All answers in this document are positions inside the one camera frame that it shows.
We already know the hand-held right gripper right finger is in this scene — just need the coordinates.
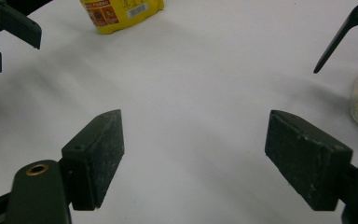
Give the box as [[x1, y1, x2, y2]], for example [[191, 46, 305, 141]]
[[264, 109, 353, 212]]

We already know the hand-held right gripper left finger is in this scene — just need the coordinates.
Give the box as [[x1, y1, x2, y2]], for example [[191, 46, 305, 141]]
[[61, 109, 125, 212]]

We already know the white table sheet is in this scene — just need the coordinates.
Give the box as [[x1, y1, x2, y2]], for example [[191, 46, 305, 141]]
[[0, 0, 358, 224]]

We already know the yellow spouted refill pouch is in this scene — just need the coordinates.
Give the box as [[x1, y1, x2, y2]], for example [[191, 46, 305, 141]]
[[79, 0, 165, 35]]

